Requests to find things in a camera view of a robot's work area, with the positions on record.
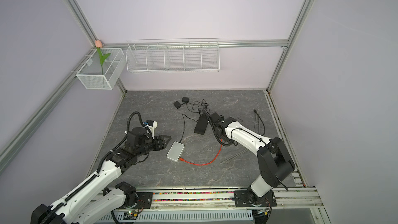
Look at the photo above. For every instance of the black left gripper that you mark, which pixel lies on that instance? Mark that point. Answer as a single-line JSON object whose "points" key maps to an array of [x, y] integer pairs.
{"points": [[159, 142]]}

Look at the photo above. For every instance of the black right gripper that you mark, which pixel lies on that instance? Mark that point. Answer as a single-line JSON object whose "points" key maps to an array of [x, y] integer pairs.
{"points": [[205, 117]]}

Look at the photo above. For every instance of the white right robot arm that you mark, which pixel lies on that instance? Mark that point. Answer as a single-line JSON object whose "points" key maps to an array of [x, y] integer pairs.
{"points": [[274, 160]]}

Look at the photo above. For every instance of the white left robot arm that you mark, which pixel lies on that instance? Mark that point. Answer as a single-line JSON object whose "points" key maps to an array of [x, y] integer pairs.
{"points": [[90, 183]]}

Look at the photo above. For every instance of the black power adapter near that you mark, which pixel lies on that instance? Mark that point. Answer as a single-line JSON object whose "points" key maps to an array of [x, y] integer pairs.
{"points": [[177, 104]]}

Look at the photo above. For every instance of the black power adapter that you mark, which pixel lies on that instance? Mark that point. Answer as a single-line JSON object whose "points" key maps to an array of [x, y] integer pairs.
{"points": [[185, 99], [177, 104]]}

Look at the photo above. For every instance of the black power adapter far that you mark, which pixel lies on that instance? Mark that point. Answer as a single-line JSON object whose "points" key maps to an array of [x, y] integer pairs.
{"points": [[185, 99]]}

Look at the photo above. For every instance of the white mesh box basket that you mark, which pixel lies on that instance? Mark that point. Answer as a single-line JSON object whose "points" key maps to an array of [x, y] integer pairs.
{"points": [[90, 74]]}

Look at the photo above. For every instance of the pink artificial tulip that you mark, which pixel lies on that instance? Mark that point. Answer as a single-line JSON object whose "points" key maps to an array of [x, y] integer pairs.
{"points": [[102, 56]]}

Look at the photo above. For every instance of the white wire wall basket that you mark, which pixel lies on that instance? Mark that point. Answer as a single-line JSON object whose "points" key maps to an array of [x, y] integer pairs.
{"points": [[173, 55]]}

